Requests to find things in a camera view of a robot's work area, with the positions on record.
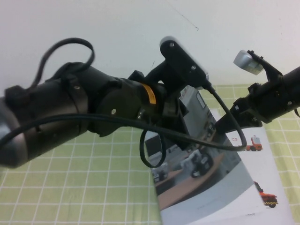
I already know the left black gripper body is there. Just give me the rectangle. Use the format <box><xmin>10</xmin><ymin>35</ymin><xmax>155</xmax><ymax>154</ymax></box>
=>
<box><xmin>152</xmin><ymin>84</ymin><xmax>189</xmax><ymax>141</ymax></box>

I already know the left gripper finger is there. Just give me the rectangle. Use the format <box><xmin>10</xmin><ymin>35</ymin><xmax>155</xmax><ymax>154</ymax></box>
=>
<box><xmin>178</xmin><ymin>110</ymin><xmax>190</xmax><ymax>150</ymax></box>

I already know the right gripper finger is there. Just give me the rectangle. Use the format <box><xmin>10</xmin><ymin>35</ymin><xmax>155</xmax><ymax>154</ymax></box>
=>
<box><xmin>215</xmin><ymin>110</ymin><xmax>237</xmax><ymax>136</ymax></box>

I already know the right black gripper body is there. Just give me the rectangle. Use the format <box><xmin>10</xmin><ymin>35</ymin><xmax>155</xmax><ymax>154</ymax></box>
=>
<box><xmin>228</xmin><ymin>79</ymin><xmax>289</xmax><ymax>128</ymax></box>

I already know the AgileX robot brochure book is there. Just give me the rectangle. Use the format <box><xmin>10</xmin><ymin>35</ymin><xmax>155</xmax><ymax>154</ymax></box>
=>
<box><xmin>144</xmin><ymin>84</ymin><xmax>293</xmax><ymax>225</ymax></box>

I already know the green checked tablecloth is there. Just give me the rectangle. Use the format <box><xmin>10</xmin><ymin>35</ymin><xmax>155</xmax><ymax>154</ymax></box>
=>
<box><xmin>0</xmin><ymin>82</ymin><xmax>300</xmax><ymax>225</ymax></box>

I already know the left camera black cable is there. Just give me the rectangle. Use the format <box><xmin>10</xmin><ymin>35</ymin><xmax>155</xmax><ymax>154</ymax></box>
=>
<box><xmin>0</xmin><ymin>86</ymin><xmax>248</xmax><ymax>154</ymax></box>

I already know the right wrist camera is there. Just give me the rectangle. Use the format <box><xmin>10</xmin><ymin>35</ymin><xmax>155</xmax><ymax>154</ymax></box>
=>
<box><xmin>233</xmin><ymin>49</ymin><xmax>265</xmax><ymax>76</ymax></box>

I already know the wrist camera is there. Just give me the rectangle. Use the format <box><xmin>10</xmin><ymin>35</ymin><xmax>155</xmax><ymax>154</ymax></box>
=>
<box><xmin>233</xmin><ymin>49</ymin><xmax>265</xmax><ymax>76</ymax></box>
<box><xmin>159</xmin><ymin>36</ymin><xmax>210</xmax><ymax>90</ymax></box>

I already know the thin black hanging loop cable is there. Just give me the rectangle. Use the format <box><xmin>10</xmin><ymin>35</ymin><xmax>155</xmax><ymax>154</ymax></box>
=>
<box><xmin>139</xmin><ymin>130</ymin><xmax>166</xmax><ymax>168</ymax></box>

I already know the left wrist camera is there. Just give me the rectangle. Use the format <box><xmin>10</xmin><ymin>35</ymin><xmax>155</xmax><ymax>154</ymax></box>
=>
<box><xmin>159</xmin><ymin>36</ymin><xmax>210</xmax><ymax>90</ymax></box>

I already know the flat black loop cable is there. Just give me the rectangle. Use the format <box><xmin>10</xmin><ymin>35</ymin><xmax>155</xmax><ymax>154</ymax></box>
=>
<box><xmin>30</xmin><ymin>37</ymin><xmax>96</xmax><ymax>94</ymax></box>

